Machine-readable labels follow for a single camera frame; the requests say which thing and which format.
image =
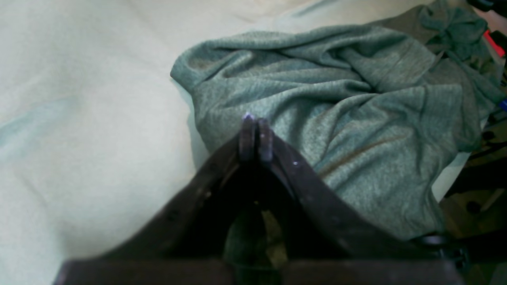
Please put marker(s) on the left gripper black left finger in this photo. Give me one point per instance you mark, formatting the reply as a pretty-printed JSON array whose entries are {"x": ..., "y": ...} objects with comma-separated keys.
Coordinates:
[{"x": 183, "y": 243}]

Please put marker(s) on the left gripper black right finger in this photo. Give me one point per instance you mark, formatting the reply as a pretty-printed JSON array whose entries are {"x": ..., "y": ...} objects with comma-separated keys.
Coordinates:
[{"x": 327, "y": 242}]

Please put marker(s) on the green T-shirt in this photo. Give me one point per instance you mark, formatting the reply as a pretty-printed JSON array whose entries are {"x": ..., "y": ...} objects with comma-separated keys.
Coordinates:
[{"x": 378, "y": 110}]

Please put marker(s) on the light green table cloth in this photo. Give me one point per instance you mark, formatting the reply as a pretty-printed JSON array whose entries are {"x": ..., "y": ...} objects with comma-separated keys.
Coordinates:
[{"x": 95, "y": 136}]

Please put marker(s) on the red and blue clamp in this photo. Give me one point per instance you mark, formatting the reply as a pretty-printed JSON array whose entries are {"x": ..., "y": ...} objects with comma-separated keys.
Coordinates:
[{"x": 497, "y": 43}]

